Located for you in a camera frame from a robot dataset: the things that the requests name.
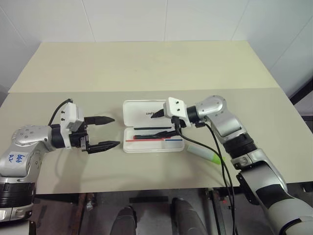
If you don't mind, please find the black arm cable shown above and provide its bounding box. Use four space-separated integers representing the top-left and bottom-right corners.
47 98 74 127
195 121 233 235

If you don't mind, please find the dark rounded shape, large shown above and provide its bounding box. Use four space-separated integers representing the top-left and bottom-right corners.
171 197 211 235

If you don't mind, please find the green highlighter with clear cap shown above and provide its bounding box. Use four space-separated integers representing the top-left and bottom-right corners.
187 144 227 164

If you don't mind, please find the rusty metal table leg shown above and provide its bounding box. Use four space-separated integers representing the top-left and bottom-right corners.
77 192 96 235

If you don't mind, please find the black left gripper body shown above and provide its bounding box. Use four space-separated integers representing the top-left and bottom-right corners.
69 117 96 154

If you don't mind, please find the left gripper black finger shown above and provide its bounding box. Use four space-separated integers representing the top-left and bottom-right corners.
88 141 120 155
94 116 115 126

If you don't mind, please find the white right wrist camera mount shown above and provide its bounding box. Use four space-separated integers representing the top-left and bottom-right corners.
163 97 193 128

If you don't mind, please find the dark furniture at wall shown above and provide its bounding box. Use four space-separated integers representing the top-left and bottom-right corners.
289 70 313 117

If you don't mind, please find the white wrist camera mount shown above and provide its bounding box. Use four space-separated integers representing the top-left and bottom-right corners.
59 102 86 149
163 97 193 128

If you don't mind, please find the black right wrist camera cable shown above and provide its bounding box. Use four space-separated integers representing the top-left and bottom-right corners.
173 117 239 235

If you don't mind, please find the dark rounded shape, small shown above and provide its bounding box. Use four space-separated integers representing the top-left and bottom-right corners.
114 205 137 235

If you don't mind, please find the thin red marker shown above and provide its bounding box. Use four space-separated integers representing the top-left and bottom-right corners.
125 138 166 143

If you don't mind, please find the black marker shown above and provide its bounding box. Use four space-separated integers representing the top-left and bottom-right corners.
133 133 157 140

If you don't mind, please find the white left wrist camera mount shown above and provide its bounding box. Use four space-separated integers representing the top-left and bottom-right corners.
59 102 86 149

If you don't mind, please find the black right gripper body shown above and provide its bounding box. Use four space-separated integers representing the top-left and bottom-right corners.
171 117 187 134

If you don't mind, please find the white plastic pencil case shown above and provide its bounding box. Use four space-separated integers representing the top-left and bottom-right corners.
121 99 185 154

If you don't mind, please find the thin black pen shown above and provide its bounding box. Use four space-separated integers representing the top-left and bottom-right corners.
134 126 173 131

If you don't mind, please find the metal table frame bar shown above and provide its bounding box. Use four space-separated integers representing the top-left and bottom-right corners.
205 187 235 235

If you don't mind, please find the black flat strip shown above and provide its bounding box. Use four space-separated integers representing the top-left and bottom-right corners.
129 196 170 204

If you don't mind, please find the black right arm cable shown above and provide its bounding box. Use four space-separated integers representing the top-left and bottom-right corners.
195 121 233 235

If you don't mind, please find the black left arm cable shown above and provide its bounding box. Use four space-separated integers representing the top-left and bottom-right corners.
47 98 74 127

